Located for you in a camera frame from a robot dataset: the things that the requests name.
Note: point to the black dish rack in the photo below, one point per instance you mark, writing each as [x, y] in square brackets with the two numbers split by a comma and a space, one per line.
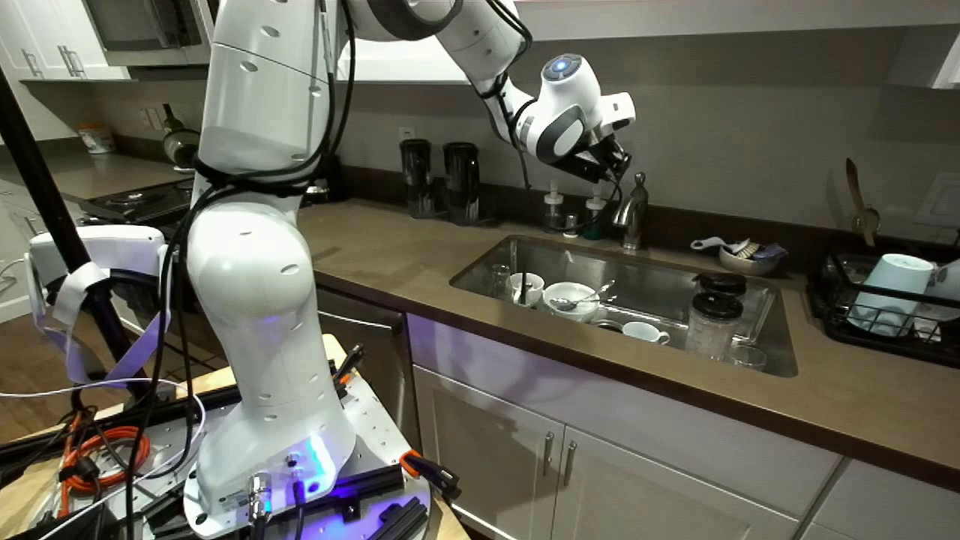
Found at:
[879, 316]

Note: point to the large white bowl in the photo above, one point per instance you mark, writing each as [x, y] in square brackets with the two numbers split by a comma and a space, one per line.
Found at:
[571, 299]

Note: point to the black stove top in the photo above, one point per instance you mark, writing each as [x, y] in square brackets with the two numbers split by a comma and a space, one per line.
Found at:
[135, 202]

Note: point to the dark kettle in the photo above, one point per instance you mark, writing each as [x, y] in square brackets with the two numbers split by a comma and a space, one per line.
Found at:
[179, 140]

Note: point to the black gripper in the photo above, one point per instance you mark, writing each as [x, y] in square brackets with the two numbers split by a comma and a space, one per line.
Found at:
[591, 157]

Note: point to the white container in rack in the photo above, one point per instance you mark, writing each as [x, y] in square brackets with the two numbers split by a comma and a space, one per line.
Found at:
[901, 273]

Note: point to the over-range microwave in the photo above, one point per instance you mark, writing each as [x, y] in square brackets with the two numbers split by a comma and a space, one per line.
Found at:
[151, 28]

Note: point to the white mug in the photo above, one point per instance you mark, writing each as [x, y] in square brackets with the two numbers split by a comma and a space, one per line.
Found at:
[645, 331]

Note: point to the white upper cabinets by microwave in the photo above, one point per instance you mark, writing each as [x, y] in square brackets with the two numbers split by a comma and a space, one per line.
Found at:
[50, 35]

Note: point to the black canister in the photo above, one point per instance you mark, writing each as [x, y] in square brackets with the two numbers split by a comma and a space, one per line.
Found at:
[460, 180]
[418, 179]

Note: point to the white cabinets under sink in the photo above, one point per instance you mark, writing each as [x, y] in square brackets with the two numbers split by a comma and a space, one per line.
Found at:
[600, 438]

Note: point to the small white bowl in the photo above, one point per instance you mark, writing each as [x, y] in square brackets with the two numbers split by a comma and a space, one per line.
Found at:
[523, 289]

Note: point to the soap dispenser with green liquid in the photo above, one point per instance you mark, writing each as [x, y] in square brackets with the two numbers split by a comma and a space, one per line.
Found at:
[596, 215]

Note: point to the glass jar with black lid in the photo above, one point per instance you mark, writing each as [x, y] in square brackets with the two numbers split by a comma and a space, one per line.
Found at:
[722, 283]
[714, 326]

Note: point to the small metal cup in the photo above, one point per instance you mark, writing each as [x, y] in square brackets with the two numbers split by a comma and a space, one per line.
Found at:
[571, 226]

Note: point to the bowl with sponge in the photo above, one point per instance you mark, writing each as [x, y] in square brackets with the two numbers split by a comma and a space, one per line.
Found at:
[751, 259]

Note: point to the dishwasher front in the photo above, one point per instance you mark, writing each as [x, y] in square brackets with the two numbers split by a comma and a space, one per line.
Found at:
[364, 345]

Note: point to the soap dispenser with dark liquid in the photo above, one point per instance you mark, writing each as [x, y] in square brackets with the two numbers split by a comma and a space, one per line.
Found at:
[553, 212]

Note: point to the black tripod pole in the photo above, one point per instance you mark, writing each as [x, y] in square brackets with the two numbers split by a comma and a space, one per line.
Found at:
[50, 212]

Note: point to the stainless steel sink basin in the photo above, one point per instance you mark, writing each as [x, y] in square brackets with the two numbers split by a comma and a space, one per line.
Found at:
[620, 287]

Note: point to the chrome kitchen faucet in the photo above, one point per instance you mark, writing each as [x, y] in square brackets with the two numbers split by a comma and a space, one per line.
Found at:
[632, 226]

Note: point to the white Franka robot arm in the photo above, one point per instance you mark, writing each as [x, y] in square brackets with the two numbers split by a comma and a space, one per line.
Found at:
[259, 302]

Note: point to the wooden spatula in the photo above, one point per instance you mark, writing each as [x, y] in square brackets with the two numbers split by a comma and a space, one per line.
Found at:
[858, 204]

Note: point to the white upper cabinet over sink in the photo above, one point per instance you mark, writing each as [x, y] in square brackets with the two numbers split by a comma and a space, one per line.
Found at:
[738, 13]

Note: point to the robot cart table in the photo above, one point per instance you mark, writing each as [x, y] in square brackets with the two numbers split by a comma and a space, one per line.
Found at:
[380, 452]

